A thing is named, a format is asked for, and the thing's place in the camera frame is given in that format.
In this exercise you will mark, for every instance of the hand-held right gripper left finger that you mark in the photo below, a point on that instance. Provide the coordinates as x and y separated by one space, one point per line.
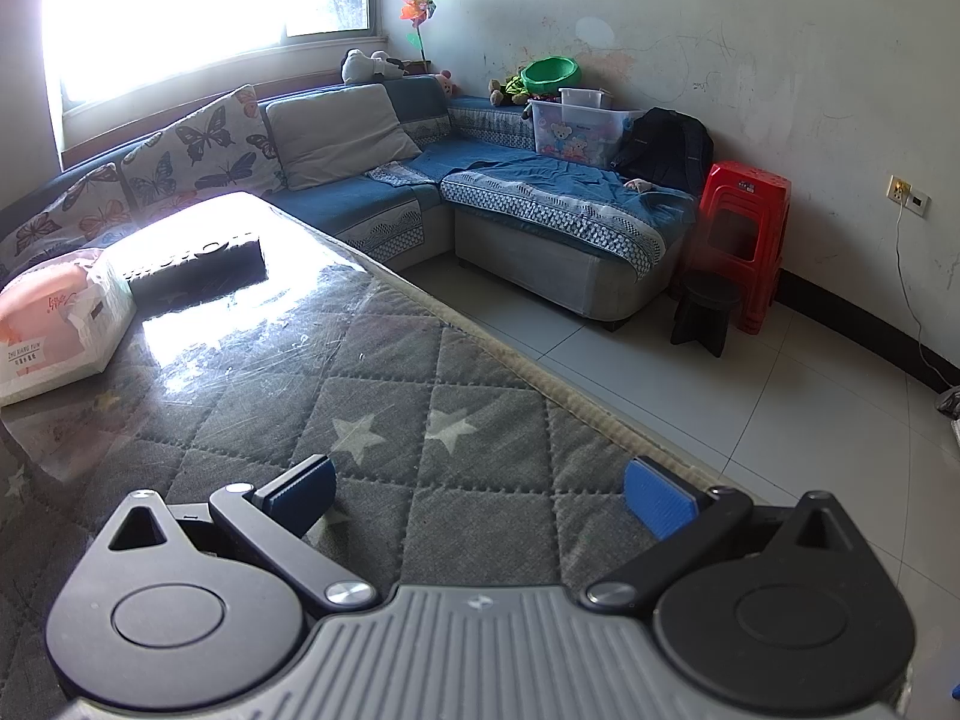
300 499

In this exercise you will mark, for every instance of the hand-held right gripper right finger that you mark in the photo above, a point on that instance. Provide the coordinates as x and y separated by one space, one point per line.
660 499

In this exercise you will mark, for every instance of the black small stool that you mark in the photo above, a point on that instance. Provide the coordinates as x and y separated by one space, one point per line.
705 296

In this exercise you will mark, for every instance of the black remote control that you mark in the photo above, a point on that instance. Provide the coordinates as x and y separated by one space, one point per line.
195 266

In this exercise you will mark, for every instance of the blue corner sofa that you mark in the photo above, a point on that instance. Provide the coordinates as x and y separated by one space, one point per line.
517 270

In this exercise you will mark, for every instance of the pink white tissue pack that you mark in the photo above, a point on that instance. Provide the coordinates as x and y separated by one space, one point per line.
52 330

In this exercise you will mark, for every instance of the stack of red plastic stools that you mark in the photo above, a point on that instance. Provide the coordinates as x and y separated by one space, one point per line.
742 195

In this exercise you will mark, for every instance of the small white toy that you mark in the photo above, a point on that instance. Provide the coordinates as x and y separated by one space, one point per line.
637 184

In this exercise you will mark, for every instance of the blue patterned sofa cover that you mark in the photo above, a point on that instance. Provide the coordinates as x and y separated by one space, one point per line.
540 187

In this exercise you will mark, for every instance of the black backpack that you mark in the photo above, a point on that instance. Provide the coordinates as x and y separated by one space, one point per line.
664 150

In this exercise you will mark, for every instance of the grey cushion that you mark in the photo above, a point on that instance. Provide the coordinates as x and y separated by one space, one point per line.
337 135

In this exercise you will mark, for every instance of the butterfly print cushion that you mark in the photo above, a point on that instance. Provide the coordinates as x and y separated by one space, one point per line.
202 142
67 214

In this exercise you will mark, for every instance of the clear printed storage box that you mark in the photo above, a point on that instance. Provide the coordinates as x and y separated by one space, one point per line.
577 135

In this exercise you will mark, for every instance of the small clear plastic container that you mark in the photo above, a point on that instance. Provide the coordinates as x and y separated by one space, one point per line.
585 97

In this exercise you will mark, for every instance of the green plush toy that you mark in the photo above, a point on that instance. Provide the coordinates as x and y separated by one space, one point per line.
516 90

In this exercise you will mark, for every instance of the green plastic basin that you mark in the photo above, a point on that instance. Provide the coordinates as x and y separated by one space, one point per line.
551 75

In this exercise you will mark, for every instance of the brown teddy bear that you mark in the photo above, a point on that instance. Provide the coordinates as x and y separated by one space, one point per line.
496 92

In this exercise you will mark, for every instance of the panda plush toy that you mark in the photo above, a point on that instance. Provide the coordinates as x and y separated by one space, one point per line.
371 66

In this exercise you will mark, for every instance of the pink plush toy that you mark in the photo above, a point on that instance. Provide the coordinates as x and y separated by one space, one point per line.
446 82

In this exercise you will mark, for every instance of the window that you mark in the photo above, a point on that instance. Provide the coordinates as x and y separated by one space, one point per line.
225 7

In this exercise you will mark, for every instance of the colourful pinwheel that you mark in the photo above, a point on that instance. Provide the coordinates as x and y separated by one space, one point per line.
416 11

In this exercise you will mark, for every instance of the wall socket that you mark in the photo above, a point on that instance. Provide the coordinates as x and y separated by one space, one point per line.
909 193

